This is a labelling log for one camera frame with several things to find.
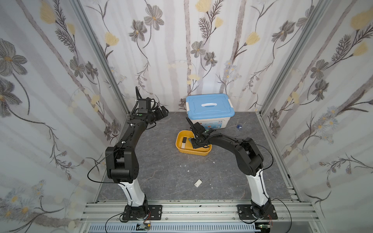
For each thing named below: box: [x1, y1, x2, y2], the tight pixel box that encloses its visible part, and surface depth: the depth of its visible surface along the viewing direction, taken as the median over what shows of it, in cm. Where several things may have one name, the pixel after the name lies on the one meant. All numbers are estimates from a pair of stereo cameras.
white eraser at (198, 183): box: [193, 179, 203, 188], surface depth 86 cm
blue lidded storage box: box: [186, 93, 236, 130], surface depth 103 cm
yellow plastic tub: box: [175, 130, 213, 156], surface depth 97 cm
